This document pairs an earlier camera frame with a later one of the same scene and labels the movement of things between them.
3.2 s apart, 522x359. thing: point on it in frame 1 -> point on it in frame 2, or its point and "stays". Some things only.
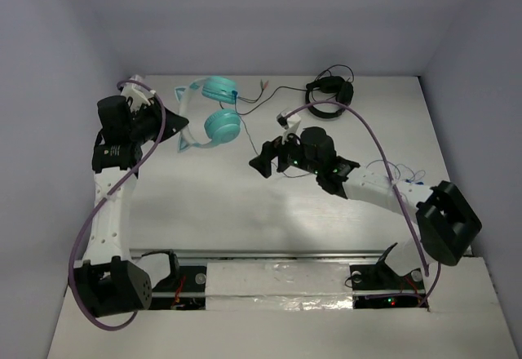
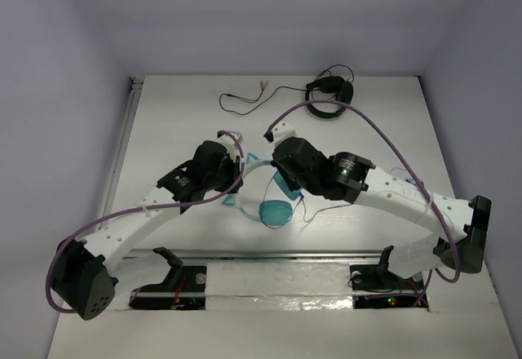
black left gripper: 153,119 -> 230,169
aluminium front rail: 261,254 stays
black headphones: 343,90 stays
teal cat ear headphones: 222,126 -> 273,214
